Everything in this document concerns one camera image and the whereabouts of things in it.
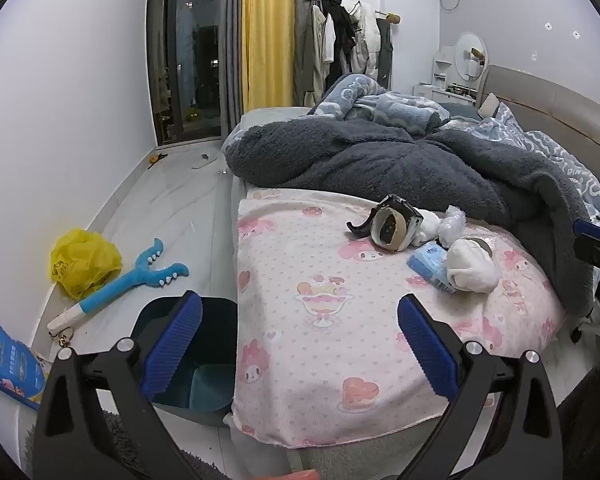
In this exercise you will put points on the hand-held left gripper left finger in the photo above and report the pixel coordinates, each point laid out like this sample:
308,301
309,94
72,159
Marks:
172,345

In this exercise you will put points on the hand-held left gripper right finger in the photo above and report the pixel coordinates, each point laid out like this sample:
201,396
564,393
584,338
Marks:
427,345

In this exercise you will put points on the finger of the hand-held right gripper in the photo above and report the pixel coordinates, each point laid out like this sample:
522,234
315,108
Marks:
597,229
597,252

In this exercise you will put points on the dark teal trash bin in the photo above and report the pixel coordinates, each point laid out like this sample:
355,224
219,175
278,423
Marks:
215,340

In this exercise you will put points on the blue tissue packet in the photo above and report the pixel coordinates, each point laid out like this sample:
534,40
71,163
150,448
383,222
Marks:
427,265

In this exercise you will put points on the white cloth ball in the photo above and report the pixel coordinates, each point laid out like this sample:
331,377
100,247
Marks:
472,267

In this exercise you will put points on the white tissue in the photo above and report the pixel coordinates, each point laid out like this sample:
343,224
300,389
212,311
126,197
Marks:
431,225

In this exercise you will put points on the clear plastic wrap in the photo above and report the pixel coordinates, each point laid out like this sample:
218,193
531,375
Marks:
452,225

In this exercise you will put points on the black tape dispenser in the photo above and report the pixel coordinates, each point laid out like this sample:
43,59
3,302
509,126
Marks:
387,227

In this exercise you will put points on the person's right forearm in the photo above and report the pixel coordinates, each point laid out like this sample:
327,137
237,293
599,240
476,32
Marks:
590,425

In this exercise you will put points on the blue plush forked toy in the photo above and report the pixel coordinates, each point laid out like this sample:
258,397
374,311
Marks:
125,282

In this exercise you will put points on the person's grey fleece clothing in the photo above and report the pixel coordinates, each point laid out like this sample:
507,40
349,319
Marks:
130,450

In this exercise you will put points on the yellow plastic bag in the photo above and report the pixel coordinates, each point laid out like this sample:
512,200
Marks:
85,262

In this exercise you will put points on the grey padded headboard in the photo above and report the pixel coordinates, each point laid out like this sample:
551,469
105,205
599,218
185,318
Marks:
555,105

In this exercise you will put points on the pink printed blanket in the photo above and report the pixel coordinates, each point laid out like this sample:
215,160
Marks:
305,260

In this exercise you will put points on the beige pillow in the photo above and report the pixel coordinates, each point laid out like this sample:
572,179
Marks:
489,105

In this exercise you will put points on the blue snack bag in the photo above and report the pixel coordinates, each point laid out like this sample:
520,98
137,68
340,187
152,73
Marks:
7,360

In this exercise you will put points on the dark teal pillow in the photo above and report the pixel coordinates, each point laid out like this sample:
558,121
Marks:
457,110

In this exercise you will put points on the flat white floor item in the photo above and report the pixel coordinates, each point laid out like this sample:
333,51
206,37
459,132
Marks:
204,161

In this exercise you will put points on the small orange floor item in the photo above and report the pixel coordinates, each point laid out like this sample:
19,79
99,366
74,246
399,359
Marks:
157,158

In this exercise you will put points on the dark grey fleece blanket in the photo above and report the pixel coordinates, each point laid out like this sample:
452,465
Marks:
380,160

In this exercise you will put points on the round white mirror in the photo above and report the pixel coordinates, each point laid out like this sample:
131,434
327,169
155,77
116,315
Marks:
467,55

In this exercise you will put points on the white dressing table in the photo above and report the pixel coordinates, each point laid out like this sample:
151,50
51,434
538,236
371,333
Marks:
442,67

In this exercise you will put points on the blue patterned blanket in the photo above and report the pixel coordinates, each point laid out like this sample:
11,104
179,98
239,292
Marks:
380,105

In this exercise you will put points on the grey trousers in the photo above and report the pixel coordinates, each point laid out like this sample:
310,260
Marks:
386,55

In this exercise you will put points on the dark glass balcony door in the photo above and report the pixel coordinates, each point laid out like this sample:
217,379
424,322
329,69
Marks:
200,60

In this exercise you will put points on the white jacket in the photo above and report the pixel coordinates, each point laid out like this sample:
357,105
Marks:
365,40

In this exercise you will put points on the beige coat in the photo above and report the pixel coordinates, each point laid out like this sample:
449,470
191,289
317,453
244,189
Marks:
312,50

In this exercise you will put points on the black garment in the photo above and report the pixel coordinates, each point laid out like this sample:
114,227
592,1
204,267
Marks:
342,30

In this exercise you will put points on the yellow curtain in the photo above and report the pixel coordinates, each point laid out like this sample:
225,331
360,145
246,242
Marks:
270,35

